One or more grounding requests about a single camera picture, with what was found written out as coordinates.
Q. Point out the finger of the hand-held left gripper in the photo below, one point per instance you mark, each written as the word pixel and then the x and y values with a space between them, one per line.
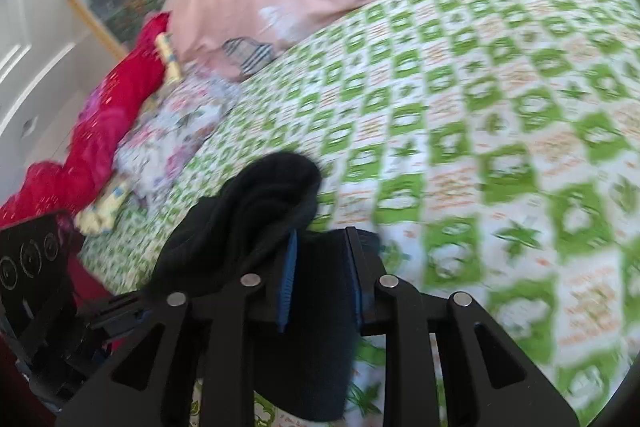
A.
pixel 122 314

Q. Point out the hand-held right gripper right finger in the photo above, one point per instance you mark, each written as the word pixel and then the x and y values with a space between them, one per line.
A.
pixel 356 282

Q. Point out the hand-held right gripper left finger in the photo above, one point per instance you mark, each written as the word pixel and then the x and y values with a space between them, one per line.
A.
pixel 291 287

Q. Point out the black pants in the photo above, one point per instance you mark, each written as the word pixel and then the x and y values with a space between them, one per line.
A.
pixel 265 197

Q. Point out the yellow printed cloth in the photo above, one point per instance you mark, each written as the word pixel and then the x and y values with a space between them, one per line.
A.
pixel 105 212

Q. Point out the red sequined cloth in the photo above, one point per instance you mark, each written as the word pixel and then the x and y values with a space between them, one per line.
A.
pixel 110 117

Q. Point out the white panelled door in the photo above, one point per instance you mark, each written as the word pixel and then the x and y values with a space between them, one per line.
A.
pixel 30 82

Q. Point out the floral ruffled cloth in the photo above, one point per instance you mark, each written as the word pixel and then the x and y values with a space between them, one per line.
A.
pixel 180 132

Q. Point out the green checked printed bedsheet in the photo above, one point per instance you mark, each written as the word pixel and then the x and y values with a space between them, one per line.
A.
pixel 500 132

